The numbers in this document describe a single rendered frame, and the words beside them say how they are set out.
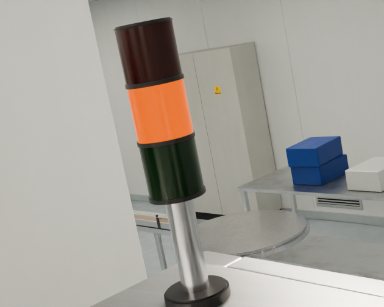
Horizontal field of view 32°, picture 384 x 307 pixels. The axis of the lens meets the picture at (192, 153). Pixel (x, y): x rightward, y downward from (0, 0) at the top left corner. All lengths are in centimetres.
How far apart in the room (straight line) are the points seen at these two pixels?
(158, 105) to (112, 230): 174
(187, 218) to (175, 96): 11
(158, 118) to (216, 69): 701
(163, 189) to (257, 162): 706
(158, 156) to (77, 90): 164
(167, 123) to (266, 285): 18
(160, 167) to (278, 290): 15
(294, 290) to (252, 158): 696
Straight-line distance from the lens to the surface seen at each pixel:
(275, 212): 494
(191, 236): 59
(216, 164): 792
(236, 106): 746
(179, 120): 56
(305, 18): 719
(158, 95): 55
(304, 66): 729
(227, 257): 71
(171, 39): 56
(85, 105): 221
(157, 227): 526
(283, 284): 62
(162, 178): 56
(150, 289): 67
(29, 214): 211
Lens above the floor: 234
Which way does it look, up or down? 10 degrees down
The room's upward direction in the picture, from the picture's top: 11 degrees counter-clockwise
